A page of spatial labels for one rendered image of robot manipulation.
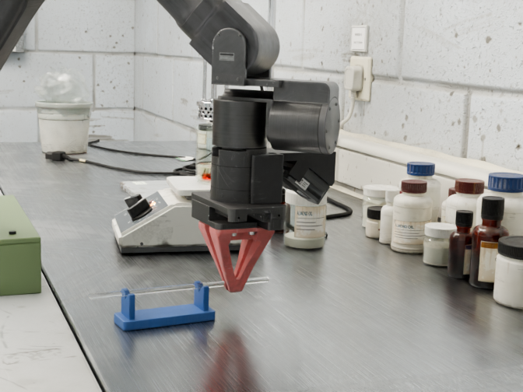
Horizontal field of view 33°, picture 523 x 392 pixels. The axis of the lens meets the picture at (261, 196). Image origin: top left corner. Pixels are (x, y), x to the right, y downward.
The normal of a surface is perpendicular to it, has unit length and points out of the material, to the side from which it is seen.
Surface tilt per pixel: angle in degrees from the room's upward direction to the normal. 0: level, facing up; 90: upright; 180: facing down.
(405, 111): 90
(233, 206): 1
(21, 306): 0
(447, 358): 0
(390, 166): 90
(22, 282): 90
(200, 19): 92
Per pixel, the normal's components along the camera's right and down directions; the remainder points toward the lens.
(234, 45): -0.34, 0.15
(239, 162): 0.08, 0.18
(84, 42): 0.35, 0.17
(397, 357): 0.04, -0.99
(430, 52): -0.94, 0.03
